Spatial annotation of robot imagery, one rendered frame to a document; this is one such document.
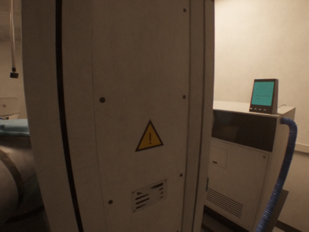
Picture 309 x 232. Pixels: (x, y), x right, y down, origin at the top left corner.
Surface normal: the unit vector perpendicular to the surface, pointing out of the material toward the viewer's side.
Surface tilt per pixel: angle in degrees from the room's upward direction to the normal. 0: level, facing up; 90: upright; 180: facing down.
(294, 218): 90
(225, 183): 90
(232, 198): 90
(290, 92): 90
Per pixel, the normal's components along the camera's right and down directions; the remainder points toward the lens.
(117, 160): 0.55, 0.14
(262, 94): -0.81, -0.07
